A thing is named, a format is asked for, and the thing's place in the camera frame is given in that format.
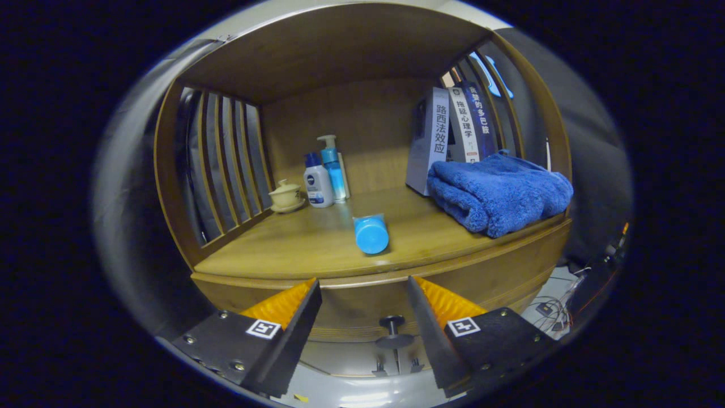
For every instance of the dark blue book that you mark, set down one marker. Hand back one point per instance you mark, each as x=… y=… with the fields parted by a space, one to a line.
x=481 y=119

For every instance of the white bottle with blue cap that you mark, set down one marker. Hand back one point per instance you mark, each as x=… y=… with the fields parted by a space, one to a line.
x=318 y=187

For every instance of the grey book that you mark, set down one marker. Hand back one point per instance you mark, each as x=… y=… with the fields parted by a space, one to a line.
x=433 y=130

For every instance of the wooden cabinet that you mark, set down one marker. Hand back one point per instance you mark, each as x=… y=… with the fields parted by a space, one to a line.
x=340 y=51

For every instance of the wooden drawer with black knob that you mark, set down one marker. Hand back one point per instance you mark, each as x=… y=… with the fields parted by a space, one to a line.
x=362 y=306

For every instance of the beige lidded teacup with saucer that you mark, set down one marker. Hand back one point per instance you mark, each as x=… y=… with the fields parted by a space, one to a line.
x=285 y=197

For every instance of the blue pump bottle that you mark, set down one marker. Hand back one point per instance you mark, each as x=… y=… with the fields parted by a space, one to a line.
x=334 y=170

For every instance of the blue folded towel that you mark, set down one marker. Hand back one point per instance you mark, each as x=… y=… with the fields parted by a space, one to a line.
x=498 y=192

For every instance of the white spine book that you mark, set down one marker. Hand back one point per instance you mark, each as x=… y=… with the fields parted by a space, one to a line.
x=463 y=124

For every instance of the wooden countertop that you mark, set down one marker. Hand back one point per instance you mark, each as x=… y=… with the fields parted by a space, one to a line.
x=306 y=249

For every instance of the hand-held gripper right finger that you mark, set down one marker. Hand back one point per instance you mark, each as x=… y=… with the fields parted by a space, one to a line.
x=427 y=334

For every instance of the black flat object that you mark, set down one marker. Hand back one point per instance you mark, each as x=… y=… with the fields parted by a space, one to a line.
x=589 y=289

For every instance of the blue and white tube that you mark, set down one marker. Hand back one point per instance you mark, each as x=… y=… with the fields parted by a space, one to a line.
x=371 y=235

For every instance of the wooden cabinet door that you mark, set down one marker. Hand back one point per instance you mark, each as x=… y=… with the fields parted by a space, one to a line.
x=345 y=357
x=413 y=357

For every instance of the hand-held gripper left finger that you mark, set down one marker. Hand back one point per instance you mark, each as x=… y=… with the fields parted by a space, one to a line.
x=297 y=340

